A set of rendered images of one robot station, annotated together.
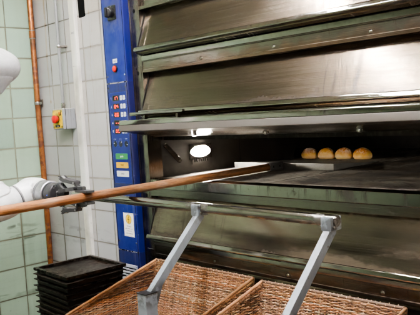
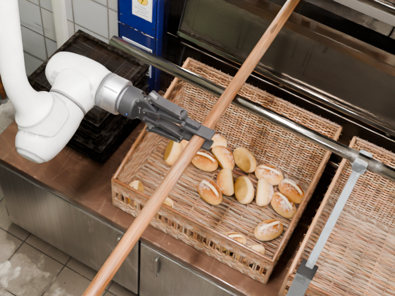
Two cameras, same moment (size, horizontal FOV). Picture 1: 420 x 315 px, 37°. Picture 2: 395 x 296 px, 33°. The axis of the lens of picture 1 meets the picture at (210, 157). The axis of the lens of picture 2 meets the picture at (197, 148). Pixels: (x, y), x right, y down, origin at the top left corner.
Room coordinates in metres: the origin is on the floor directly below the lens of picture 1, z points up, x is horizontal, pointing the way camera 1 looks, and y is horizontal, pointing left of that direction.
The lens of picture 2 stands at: (1.14, 0.79, 2.44)
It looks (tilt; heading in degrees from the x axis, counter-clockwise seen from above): 54 degrees down; 337
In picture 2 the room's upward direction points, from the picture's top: 8 degrees clockwise
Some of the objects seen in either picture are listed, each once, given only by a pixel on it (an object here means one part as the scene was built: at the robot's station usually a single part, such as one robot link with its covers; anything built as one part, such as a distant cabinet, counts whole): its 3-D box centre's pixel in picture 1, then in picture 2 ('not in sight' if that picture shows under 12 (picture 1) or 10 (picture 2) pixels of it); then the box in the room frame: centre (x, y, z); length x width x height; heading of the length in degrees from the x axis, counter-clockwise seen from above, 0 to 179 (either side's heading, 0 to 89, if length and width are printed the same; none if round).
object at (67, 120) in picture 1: (64, 119); not in sight; (3.04, 0.70, 1.46); 0.10 x 0.07 x 0.10; 43
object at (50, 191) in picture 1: (59, 194); (141, 107); (2.12, 0.52, 1.20); 0.09 x 0.07 x 0.08; 45
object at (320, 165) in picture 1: (305, 162); not in sight; (2.85, -0.44, 1.19); 0.55 x 0.36 x 0.03; 45
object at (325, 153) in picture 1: (326, 153); not in sight; (3.13, -0.59, 1.21); 0.10 x 0.07 x 0.05; 40
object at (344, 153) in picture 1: (344, 153); not in sight; (3.06, -0.66, 1.21); 0.10 x 0.07 x 0.05; 47
